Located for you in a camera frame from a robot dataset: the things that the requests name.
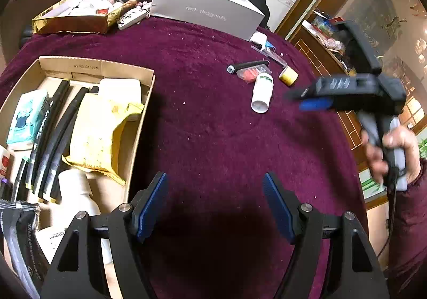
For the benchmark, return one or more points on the person's right forearm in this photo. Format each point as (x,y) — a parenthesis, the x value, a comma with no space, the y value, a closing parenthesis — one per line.
(410,219)

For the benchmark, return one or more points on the black foil packet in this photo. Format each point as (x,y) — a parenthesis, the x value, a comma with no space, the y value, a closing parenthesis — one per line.
(23,245)

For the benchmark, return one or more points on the gold tray box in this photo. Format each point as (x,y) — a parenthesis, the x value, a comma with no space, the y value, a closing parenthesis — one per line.
(73,24)

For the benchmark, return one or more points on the clear pen packet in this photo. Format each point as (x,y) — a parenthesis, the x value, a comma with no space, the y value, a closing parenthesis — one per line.
(272,56)

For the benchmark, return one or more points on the yellow snack packet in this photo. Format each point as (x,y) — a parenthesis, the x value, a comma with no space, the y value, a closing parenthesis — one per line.
(93,139)

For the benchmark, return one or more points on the maroon blanket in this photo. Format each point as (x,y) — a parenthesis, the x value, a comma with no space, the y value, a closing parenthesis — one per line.
(206,135)

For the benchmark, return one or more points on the blue tissue packet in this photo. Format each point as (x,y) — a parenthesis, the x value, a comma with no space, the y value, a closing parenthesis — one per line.
(25,115)

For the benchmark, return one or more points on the white spray bottle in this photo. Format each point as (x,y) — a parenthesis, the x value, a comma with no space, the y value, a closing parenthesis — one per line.
(78,192)

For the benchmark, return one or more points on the small white carton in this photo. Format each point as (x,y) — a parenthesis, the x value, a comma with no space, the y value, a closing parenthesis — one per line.
(259,39)

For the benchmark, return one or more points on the person's right hand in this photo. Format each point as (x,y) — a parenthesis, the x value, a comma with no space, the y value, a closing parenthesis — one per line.
(405,145)

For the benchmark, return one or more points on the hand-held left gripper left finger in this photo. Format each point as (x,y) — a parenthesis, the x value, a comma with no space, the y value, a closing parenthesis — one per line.
(151,209)

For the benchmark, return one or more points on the small white box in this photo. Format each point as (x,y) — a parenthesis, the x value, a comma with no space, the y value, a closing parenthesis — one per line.
(120,90)

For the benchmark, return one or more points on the grey shoe box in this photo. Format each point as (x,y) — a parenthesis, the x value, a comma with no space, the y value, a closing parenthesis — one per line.
(200,9)

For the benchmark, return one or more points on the yellow tape roll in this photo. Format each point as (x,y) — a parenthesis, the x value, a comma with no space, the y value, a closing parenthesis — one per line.
(288,76)

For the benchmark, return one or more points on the cluttered shelf items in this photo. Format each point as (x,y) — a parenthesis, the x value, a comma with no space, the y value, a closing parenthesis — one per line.
(320,24)

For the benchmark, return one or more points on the white bottle green label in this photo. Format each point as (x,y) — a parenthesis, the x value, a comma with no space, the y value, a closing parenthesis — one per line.
(262,94)

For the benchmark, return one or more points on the red clear packet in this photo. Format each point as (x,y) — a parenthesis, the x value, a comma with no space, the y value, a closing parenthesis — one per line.
(250,75)

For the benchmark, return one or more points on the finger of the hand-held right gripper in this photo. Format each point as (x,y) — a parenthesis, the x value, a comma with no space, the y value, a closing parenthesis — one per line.
(300,94)
(315,105)

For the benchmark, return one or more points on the cardboard box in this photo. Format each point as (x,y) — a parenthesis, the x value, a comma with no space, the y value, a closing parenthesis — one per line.
(110,199)

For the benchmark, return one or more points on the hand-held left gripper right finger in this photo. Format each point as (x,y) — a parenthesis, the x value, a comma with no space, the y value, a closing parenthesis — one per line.
(280,209)

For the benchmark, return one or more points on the white bottle red label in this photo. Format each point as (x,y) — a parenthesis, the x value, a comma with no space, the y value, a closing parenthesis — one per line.
(4,162)

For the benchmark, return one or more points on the black marker pen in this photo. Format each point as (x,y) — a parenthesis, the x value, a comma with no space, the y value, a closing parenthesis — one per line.
(247,66)

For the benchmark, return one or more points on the black foam tube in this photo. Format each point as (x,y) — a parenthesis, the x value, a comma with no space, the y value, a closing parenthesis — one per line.
(71,109)
(55,99)
(63,149)

